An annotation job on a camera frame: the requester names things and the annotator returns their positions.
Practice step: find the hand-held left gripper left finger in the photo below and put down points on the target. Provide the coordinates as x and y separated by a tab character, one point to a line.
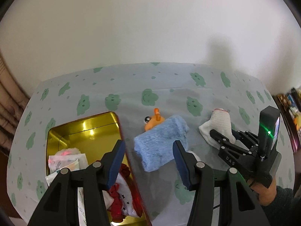
115	167

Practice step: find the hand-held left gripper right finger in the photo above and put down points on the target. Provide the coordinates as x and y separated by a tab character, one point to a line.
183	167

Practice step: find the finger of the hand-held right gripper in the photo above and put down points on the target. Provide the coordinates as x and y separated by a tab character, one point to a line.
232	155
249	140

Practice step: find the red and white cloth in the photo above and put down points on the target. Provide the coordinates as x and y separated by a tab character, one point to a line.
124	190

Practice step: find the white knit glove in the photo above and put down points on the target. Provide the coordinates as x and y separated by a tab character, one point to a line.
221	120

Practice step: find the blue fuzzy sock orange face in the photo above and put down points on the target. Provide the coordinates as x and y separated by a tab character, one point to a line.
160	141

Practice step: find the gold metal tin box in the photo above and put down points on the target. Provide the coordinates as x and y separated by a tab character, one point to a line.
94	129

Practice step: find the printed plastic tissue packet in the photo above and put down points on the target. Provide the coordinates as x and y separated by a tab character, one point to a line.
65	162

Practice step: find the person's right forearm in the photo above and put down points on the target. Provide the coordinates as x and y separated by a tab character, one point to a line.
279	204

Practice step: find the person's right hand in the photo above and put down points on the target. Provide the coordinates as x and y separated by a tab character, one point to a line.
265	195

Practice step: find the colourful clutter on dark shelf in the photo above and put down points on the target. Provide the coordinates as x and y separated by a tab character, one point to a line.
288	101

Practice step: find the green print tablecloth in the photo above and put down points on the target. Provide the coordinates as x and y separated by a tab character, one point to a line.
164	80

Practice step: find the beige striped curtain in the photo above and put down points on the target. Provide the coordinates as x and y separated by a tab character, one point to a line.
9	98

